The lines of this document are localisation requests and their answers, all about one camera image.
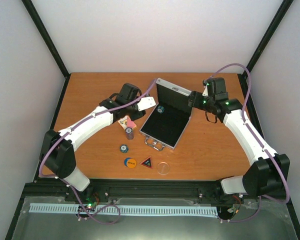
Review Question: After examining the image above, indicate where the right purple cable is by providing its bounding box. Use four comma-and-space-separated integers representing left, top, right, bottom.
206, 62, 291, 224

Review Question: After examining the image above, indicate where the clear round dealer button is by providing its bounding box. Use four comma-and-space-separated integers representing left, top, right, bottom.
157, 162, 170, 175

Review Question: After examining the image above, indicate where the tall purple chip stack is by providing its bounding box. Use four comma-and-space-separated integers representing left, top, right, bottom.
125, 127, 134, 140

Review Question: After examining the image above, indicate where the aluminium poker case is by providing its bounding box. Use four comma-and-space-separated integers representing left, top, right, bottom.
139, 78, 192, 151

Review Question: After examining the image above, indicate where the blue green chip stack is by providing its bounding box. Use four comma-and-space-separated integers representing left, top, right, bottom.
156, 105, 165, 114
119, 144, 129, 153

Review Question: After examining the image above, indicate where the red black triangular button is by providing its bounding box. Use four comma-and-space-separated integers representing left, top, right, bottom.
140, 156, 153, 169

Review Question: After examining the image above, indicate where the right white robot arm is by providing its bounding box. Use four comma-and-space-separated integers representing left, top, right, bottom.
188, 91, 290, 198

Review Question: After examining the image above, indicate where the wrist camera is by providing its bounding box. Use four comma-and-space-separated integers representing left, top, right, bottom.
137, 96, 156, 112
202, 77, 229, 101

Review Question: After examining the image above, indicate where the black aluminium frame rail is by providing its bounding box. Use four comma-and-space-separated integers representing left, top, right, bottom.
22, 178, 290, 203

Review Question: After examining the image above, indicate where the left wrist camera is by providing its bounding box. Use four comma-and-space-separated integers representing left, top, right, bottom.
137, 96, 156, 112

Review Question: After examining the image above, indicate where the white slotted cable duct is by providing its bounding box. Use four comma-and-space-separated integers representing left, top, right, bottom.
29, 203, 218, 218

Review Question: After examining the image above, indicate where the playing card deck box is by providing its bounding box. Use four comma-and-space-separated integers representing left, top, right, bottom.
117, 115, 137, 130

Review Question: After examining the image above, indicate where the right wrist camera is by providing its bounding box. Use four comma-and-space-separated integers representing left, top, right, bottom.
202, 77, 229, 101

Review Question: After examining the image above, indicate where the orange blue round button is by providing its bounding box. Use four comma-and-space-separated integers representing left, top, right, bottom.
124, 157, 137, 169

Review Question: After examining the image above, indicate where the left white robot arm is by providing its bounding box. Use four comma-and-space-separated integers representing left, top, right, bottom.
38, 83, 156, 202

